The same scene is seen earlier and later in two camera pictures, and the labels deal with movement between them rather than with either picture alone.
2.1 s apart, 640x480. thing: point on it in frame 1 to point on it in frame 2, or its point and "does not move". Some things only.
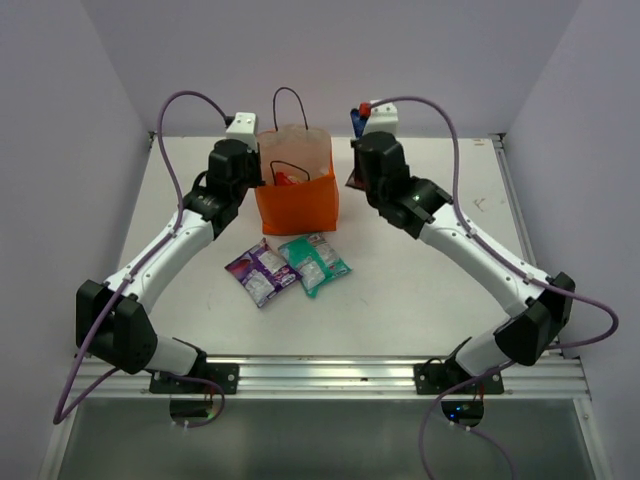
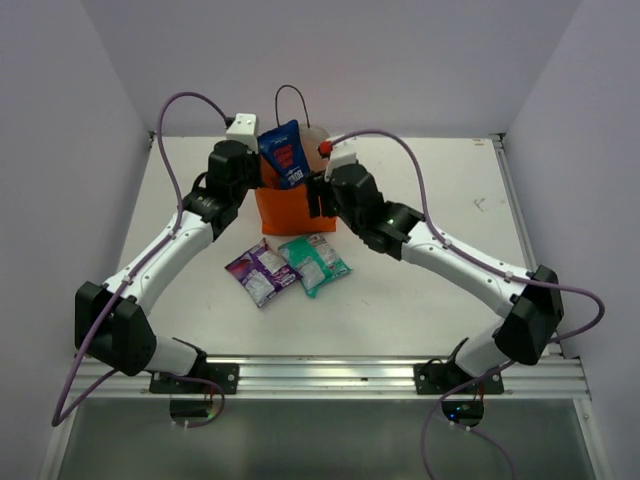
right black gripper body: [372, 194] to [347, 215]
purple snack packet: [263, 272] does not move
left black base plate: [226, 375] does not move
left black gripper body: [253, 177] does not move
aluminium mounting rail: [553, 376] does not move
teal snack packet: [315, 260] does not move
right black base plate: [438, 378] does not move
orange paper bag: [300, 191] to [276, 104]
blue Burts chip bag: [359, 119] to [285, 155]
